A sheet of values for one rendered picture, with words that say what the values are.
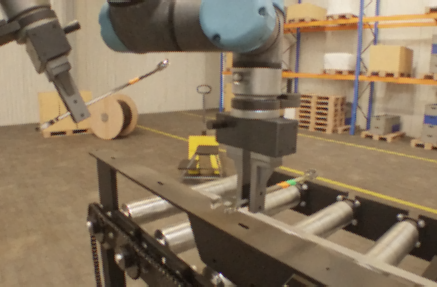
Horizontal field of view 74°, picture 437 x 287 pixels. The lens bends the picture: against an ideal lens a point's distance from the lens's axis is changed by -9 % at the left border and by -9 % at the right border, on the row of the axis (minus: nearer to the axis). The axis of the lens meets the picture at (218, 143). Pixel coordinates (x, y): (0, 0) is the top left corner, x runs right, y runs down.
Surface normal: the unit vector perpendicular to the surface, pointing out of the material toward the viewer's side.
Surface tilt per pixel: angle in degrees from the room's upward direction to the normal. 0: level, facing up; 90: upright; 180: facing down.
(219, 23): 90
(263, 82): 90
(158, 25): 102
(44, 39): 83
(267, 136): 90
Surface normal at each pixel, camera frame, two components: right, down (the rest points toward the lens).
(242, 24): -0.29, 0.20
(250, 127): -0.75, 0.12
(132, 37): -0.27, 0.75
